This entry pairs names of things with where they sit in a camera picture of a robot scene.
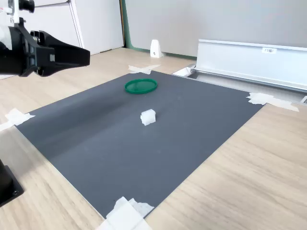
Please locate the small white plastic terminal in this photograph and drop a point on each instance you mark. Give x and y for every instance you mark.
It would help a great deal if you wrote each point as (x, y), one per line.
(148, 117)

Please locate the round green lid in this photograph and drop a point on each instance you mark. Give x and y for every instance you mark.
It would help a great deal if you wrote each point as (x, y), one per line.
(141, 86)

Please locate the white tape piece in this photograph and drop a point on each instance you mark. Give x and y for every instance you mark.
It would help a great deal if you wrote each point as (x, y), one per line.
(143, 69)
(14, 118)
(268, 100)
(124, 215)

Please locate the dark grey mat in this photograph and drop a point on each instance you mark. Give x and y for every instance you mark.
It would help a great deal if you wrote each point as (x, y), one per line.
(134, 148)

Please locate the grey partition panel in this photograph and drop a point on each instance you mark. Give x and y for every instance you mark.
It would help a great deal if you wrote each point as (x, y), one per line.
(216, 21)

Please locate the small white bracket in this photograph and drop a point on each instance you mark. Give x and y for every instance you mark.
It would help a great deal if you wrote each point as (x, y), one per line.
(155, 49)

